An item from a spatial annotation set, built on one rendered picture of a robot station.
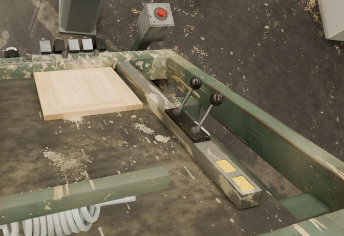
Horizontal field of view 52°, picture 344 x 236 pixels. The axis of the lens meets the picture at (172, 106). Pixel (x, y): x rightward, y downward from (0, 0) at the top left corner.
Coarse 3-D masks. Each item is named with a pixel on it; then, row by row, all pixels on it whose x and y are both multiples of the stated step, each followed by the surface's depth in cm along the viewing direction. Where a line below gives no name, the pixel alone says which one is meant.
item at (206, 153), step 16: (128, 64) 149; (128, 80) 138; (144, 80) 132; (144, 96) 122; (160, 96) 119; (160, 112) 110; (176, 128) 100; (192, 144) 92; (208, 144) 91; (208, 160) 85; (224, 176) 79; (240, 192) 73; (256, 192) 74; (240, 208) 74
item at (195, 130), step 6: (210, 96) 92; (216, 96) 91; (222, 96) 92; (210, 102) 93; (216, 102) 92; (210, 108) 93; (204, 114) 94; (204, 120) 94; (198, 126) 94; (192, 132) 94; (198, 132) 93
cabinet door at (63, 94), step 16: (48, 80) 132; (64, 80) 134; (80, 80) 135; (96, 80) 136; (112, 80) 136; (48, 96) 118; (64, 96) 120; (80, 96) 121; (96, 96) 121; (112, 96) 122; (128, 96) 122; (48, 112) 107; (64, 112) 108; (80, 112) 110; (96, 112) 112; (112, 112) 114
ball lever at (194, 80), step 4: (192, 80) 101; (196, 80) 101; (200, 80) 102; (192, 84) 101; (196, 84) 101; (200, 84) 102; (192, 88) 102; (196, 88) 102; (188, 92) 103; (188, 96) 103; (184, 100) 103; (180, 108) 104; (176, 112) 103; (180, 112) 104
